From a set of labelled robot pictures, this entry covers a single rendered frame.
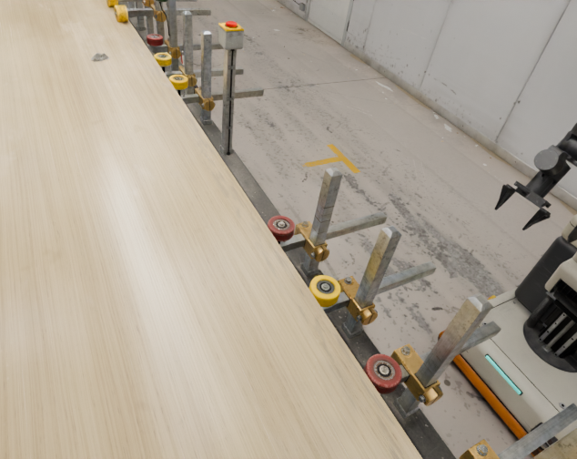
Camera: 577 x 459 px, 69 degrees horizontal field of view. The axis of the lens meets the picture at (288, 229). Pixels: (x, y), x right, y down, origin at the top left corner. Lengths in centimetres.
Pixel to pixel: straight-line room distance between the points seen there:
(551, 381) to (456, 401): 39
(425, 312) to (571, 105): 201
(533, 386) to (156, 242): 154
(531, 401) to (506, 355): 19
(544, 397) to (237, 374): 138
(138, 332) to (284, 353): 32
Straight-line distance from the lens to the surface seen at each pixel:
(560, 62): 377
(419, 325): 231
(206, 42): 192
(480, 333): 124
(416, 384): 108
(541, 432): 117
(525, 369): 205
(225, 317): 100
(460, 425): 211
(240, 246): 115
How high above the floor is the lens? 172
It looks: 42 degrees down
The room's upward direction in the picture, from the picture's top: 10 degrees clockwise
